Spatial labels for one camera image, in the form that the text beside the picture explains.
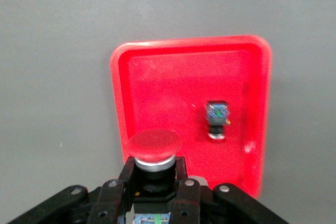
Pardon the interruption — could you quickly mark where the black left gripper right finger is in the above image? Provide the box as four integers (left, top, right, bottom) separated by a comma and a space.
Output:
170, 156, 289, 224

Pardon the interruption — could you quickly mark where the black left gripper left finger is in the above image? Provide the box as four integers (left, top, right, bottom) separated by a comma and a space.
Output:
7, 156, 138, 224

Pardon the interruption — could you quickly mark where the red mushroom push button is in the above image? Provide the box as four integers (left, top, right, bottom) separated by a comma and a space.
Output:
127, 129, 183, 224
204, 100, 232, 144

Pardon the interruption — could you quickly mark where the red plastic tray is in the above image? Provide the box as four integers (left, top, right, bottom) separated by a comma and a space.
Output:
109, 34, 272, 200

